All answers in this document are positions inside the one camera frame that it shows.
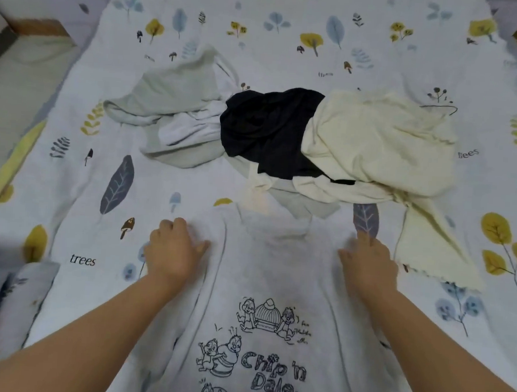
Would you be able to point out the person's left hand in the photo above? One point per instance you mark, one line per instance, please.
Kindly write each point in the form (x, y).
(174, 254)

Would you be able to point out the person's right hand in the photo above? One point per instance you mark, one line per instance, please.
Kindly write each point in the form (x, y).
(372, 271)

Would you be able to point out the grey Chip n Dale shirt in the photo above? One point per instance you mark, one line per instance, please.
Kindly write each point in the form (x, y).
(272, 264)

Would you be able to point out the black garment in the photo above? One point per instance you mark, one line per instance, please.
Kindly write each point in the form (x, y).
(271, 129)

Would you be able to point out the sage green zip jacket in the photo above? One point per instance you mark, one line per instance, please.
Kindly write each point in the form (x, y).
(173, 92)

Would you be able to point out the bed with leaf print bedding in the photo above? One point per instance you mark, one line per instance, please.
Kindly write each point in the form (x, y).
(381, 44)

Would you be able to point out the person's right forearm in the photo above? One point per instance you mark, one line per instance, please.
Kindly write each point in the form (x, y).
(449, 363)

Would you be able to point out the person's left forearm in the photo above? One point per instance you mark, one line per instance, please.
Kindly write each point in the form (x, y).
(66, 344)

